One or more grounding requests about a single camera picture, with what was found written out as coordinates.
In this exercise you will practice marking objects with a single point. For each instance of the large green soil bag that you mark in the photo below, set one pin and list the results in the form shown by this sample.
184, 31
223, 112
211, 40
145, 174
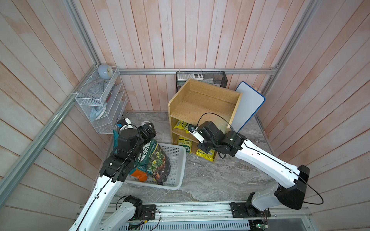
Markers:
139, 158

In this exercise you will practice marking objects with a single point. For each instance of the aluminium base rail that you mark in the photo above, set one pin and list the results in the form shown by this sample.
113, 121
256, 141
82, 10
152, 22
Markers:
218, 216

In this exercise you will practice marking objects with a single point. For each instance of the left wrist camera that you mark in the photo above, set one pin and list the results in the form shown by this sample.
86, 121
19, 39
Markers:
122, 123

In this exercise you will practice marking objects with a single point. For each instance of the round white desk lamp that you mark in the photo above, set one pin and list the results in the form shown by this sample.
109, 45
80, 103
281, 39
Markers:
105, 72

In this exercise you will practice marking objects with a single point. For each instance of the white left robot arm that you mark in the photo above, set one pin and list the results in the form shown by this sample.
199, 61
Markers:
91, 217

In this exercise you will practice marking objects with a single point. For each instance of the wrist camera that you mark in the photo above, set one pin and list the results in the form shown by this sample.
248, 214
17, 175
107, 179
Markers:
122, 123
193, 130

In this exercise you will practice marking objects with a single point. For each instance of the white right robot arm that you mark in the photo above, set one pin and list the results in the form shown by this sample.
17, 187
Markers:
291, 181

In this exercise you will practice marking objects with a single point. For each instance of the white perforated plastic basket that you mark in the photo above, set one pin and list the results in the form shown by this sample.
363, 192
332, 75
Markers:
177, 159

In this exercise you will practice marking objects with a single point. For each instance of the wooden shelf cabinet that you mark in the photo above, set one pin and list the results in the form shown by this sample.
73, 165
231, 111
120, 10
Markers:
197, 102

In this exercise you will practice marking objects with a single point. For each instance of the black wire mesh basket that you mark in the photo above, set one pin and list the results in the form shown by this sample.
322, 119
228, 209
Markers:
216, 78

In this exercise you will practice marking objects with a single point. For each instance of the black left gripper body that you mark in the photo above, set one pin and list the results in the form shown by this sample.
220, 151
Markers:
145, 137

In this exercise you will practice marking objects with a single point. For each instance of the white calculator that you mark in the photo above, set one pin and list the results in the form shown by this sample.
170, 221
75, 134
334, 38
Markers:
188, 76

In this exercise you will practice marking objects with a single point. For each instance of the yellow fertilizer bag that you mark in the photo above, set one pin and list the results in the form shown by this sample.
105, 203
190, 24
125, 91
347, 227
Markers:
181, 125
210, 156
186, 143

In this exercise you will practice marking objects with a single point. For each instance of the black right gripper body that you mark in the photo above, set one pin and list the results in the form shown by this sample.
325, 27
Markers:
206, 147

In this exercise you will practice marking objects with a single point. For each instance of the white wire mesh rack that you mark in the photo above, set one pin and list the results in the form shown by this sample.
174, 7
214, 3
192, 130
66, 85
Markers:
102, 101

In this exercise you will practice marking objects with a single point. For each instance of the blue-framed whiteboard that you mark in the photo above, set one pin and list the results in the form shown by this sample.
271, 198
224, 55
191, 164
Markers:
249, 104

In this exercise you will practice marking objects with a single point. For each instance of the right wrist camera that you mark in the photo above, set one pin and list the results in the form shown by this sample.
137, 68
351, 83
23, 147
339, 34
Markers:
193, 130

